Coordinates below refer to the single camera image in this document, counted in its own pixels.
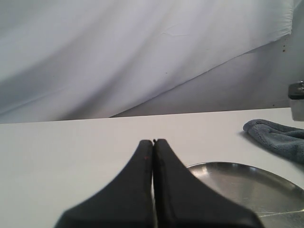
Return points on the round stainless steel plate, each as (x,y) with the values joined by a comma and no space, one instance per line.
(277,202)

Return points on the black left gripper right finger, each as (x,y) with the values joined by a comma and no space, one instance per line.
(183,201)

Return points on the grey fleece towel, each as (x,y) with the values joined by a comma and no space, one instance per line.
(285,141)

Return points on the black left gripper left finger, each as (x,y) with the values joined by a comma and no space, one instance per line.
(126,202)

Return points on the white backdrop sheet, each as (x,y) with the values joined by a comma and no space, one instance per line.
(80,59)

